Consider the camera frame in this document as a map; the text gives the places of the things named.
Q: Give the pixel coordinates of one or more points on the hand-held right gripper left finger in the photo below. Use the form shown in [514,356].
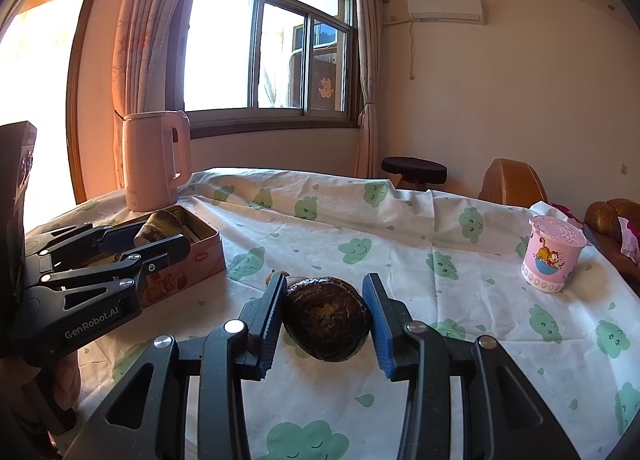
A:
[275,320]

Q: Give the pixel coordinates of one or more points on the black round stool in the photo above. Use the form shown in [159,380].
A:
[412,168]

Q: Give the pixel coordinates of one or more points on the pink cartoon cup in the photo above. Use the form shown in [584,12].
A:
[550,255]

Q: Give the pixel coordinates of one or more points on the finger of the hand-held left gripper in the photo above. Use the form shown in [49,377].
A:
[165,252]
[85,242]

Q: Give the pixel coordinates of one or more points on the air conditioner pipe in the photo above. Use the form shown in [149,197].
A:
[411,50]

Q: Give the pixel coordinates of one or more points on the white cloud-print tablecloth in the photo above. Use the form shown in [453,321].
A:
[415,225]

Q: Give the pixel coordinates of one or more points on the dark chocolate round pastry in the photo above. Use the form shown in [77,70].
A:
[325,320]

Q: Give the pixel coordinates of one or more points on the white wall air conditioner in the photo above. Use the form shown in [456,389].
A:
[445,8]

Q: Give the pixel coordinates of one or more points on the brown leather chair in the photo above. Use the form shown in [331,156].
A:
[510,183]

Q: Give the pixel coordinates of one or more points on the person's left hand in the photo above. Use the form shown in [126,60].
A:
[66,382]

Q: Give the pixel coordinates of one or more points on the brown leather sofa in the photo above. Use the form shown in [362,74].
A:
[605,212]

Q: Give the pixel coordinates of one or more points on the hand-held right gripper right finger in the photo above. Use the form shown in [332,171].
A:
[380,330]

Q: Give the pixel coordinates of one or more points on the sliding glass window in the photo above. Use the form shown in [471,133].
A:
[225,40]

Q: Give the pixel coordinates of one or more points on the pink window sticker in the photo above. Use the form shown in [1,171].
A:
[324,88]

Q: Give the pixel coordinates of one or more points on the pink patterned curtain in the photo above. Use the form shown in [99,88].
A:
[145,15]

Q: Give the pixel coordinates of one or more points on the rectangular pink tin box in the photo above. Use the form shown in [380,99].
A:
[200,260]

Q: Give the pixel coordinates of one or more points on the cream sheer curtain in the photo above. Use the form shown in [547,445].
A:
[367,65]

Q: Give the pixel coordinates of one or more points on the small brown pear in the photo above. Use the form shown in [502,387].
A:
[268,280]

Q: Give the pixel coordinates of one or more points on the pink electric kettle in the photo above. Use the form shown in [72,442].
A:
[150,165]

